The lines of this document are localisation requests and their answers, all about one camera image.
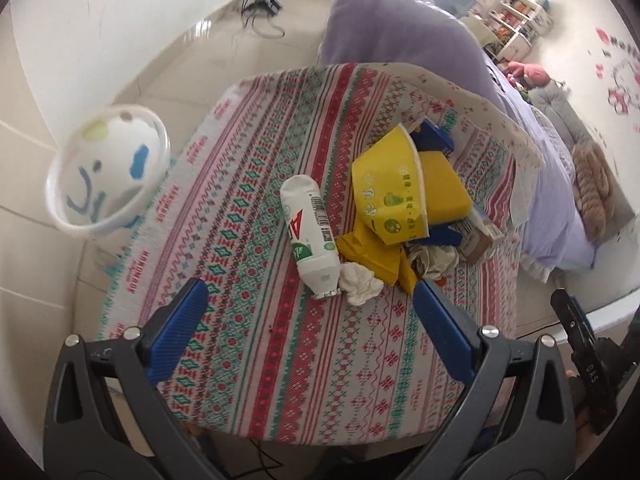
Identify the yellow paper bowl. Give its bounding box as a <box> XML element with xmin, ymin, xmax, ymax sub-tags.
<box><xmin>352</xmin><ymin>125</ymin><xmax>428</xmax><ymax>246</ymax></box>

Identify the Hello Kitty wall sticker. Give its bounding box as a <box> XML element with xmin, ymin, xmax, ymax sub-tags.
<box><xmin>589</xmin><ymin>27</ymin><xmax>639</xmax><ymax>134</ymax></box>

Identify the patterned red green tablecloth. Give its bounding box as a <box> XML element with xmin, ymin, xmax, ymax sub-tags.
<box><xmin>99</xmin><ymin>63</ymin><xmax>544</xmax><ymax>445</ymax></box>

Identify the purple bed duvet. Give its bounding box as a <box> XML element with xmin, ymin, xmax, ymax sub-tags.
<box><xmin>319</xmin><ymin>0</ymin><xmax>596</xmax><ymax>281</ymax></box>

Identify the blue cardboard box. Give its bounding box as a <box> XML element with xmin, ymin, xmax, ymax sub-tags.
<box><xmin>410</xmin><ymin>119</ymin><xmax>454</xmax><ymax>157</ymax></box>

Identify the yellow wrapper packet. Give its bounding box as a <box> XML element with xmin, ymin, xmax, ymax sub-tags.
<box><xmin>336</xmin><ymin>217</ymin><xmax>418</xmax><ymax>296</ymax></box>

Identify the crumpled white tissue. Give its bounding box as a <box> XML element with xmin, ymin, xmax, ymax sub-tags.
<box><xmin>338</xmin><ymin>262</ymin><xmax>384</xmax><ymax>307</ymax></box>

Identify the white plastic milk bottle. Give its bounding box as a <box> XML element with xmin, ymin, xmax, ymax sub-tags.
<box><xmin>280</xmin><ymin>174</ymin><xmax>341</xmax><ymax>299</ymax></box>

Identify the pink plush toy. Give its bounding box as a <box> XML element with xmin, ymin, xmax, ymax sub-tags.
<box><xmin>503</xmin><ymin>61</ymin><xmax>551</xmax><ymax>89</ymax></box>

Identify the black power strip with cables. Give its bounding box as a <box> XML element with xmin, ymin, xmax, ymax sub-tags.
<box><xmin>233</xmin><ymin>0</ymin><xmax>286</xmax><ymax>40</ymax></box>

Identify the white bookshelf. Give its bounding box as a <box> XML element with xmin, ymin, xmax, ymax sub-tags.
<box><xmin>484</xmin><ymin>0</ymin><xmax>553</xmax><ymax>63</ymax></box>

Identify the brown fluffy cushion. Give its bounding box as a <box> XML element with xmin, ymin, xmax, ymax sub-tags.
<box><xmin>572</xmin><ymin>142</ymin><xmax>615</xmax><ymax>243</ymax></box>

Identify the yellow sponge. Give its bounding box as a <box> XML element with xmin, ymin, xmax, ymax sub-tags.
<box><xmin>419</xmin><ymin>151</ymin><xmax>473</xmax><ymax>226</ymax></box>

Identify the grey pillow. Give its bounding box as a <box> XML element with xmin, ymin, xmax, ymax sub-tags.
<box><xmin>528</xmin><ymin>80</ymin><xmax>594</xmax><ymax>151</ymax></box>

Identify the crumpled beige paper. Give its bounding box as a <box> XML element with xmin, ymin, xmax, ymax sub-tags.
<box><xmin>407</xmin><ymin>244</ymin><xmax>459</xmax><ymax>281</ymax></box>

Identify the brown white small carton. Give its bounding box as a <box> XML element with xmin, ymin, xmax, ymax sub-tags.
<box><xmin>450</xmin><ymin>206</ymin><xmax>504</xmax><ymax>266</ymax></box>

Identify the white cartoon trash bin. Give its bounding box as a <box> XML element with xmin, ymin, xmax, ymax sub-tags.
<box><xmin>44</xmin><ymin>104</ymin><xmax>171</xmax><ymax>238</ymax></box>

